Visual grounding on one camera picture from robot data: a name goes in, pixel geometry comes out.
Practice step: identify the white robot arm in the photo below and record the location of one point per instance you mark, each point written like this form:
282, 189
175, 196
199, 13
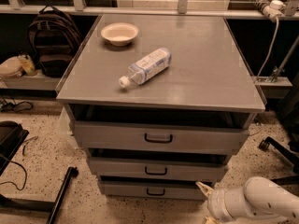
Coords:
259, 198

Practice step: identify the grey top drawer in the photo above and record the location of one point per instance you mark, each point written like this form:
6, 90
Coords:
160, 138

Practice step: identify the white plastic bag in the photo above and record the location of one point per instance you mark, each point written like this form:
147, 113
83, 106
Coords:
11, 68

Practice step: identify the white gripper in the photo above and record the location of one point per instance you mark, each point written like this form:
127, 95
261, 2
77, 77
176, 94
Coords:
217, 202

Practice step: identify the black equipment case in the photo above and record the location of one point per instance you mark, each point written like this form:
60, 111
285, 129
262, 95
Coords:
12, 135

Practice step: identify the black stand leg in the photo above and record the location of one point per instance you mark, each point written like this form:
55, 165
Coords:
52, 208

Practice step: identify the yellow drink bottle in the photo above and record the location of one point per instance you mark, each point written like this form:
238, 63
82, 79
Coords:
27, 64

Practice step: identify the clear plastic water bottle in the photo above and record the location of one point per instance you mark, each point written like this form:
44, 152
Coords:
146, 68

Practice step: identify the black office chair base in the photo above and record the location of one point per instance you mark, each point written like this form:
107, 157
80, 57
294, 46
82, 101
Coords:
292, 158

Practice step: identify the grey drawer cabinet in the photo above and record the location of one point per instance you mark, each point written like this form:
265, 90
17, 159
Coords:
206, 84

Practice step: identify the white bowl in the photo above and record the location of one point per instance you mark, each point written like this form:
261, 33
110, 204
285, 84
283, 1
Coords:
119, 34

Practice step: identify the dark brown backpack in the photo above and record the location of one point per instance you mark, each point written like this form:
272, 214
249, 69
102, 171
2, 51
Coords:
55, 38

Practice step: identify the grey metal shelf rail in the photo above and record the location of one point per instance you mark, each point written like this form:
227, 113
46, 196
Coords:
90, 11

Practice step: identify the white power strip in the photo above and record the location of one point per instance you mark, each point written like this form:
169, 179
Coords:
270, 9

